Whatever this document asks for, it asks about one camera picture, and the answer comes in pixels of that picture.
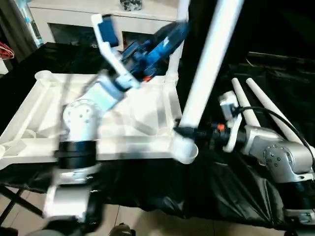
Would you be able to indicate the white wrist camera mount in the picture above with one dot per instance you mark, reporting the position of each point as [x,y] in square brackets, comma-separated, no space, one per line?
[231,110]
[110,54]

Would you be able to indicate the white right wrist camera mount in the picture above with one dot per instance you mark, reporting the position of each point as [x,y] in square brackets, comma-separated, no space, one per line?
[231,110]

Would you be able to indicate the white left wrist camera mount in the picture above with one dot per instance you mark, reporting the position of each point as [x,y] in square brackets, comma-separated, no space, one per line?
[110,54]

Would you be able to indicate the grey curtain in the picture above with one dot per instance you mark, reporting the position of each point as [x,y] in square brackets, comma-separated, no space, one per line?
[12,27]

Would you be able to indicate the white plastic table top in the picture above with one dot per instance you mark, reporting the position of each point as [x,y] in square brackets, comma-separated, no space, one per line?
[37,123]

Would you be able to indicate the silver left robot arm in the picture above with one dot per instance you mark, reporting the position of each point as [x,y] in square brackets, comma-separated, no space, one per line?
[81,118]

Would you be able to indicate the white cabinet with glass doors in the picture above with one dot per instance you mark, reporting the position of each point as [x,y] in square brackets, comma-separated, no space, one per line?
[73,22]

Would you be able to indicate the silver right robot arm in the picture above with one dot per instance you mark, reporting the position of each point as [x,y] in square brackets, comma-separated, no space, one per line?
[283,152]

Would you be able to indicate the white plastic table leg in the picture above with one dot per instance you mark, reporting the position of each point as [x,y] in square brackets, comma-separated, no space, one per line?
[243,103]
[176,61]
[214,61]
[268,108]

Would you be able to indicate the black folding stand frame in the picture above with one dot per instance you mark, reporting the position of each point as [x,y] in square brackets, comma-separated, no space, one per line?
[22,201]

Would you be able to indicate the red patterned cloth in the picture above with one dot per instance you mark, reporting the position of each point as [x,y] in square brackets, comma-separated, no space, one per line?
[6,50]

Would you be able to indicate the blue and clear plastic wrap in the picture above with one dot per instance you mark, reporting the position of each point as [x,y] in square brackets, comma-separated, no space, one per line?
[30,24]

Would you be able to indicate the dark robot foot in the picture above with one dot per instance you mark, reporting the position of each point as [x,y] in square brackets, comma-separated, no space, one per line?
[121,231]

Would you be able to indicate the black glossy mat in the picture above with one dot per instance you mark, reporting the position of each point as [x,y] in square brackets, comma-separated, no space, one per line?
[172,186]

